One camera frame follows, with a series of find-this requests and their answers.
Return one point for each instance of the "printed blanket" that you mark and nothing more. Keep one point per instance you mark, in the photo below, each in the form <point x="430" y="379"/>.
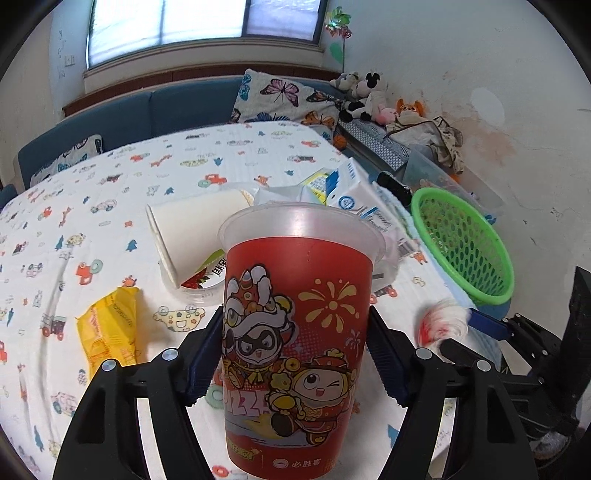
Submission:
<point x="115" y="184"/>

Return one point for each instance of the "blue striped cloth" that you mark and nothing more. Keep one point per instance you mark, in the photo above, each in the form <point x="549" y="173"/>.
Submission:
<point x="374" y="138"/>

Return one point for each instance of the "green heart sticker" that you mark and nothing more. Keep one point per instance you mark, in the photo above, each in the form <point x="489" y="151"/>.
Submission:
<point x="338" y="50"/>

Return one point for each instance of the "clear plastic storage box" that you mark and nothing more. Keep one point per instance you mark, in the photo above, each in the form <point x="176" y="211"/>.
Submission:
<point x="434" y="170"/>

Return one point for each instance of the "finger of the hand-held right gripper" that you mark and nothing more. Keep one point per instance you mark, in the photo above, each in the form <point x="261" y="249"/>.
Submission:
<point x="455" y="351"/>
<point x="489" y="323"/>

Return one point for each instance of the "pink plush toy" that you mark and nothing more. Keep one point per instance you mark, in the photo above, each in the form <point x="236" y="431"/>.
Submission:
<point x="385" y="115"/>

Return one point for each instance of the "white blue milk carton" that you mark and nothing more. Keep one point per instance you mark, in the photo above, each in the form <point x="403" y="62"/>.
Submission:
<point x="360" y="194"/>

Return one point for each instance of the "black device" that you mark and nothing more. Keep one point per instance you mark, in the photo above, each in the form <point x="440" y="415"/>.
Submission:
<point x="393" y="187"/>

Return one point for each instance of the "black white cow plush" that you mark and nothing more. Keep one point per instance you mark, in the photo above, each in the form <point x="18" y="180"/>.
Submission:
<point x="367" y="94"/>

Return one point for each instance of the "blue sofa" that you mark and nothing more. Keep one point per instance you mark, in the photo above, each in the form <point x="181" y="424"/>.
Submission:
<point x="184" y="104"/>

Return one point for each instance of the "green plastic basket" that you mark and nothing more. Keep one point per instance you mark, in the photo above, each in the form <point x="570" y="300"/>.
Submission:
<point x="480" y="258"/>

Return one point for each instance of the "beige printed fabric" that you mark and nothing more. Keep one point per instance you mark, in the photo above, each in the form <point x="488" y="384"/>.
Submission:
<point x="434" y="138"/>

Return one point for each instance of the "yellow snack packet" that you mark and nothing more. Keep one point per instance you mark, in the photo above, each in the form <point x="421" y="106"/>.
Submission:
<point x="108" y="332"/>

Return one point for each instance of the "butterfly print pillow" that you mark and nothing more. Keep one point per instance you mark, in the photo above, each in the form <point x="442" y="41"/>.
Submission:
<point x="286" y="99"/>

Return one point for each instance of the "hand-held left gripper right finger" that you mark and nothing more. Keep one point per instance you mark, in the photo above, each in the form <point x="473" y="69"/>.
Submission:
<point x="385" y="364"/>

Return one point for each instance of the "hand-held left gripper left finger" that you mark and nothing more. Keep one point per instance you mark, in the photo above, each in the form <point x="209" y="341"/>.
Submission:
<point x="203" y="364"/>

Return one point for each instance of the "window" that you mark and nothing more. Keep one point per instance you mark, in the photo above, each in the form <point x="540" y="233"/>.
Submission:
<point x="203" y="27"/>

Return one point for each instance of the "white paper cup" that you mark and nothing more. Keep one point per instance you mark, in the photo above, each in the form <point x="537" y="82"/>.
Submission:
<point x="194" y="230"/>

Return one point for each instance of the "colourful pinwheel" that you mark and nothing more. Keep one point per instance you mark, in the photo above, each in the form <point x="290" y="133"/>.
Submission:
<point x="337" y="23"/>

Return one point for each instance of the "red-stained tissue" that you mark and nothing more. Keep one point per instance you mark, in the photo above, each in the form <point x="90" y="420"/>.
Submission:
<point x="441" y="321"/>

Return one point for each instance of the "small printed pillow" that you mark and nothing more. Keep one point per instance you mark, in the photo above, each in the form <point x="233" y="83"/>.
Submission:
<point x="64" y="159"/>

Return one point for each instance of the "orange fox plush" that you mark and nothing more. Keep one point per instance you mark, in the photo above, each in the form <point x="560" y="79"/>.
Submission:
<point x="410" y="108"/>

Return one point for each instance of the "red printed plastic cup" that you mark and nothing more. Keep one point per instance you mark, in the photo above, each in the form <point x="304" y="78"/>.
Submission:
<point x="295" y="323"/>

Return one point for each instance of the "blue yellow drink carton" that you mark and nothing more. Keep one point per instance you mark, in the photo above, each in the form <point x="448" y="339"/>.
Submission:
<point x="318" y="184"/>

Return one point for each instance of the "orange ball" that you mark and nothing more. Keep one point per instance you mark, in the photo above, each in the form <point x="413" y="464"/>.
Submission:
<point x="340" y="141"/>

